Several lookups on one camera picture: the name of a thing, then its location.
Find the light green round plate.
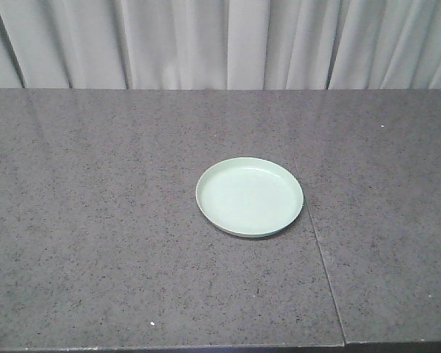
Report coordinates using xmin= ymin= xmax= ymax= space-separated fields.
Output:
xmin=196 ymin=157 xmax=304 ymax=238

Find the white pleated curtain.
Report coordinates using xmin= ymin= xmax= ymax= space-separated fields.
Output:
xmin=0 ymin=1 xmax=441 ymax=90

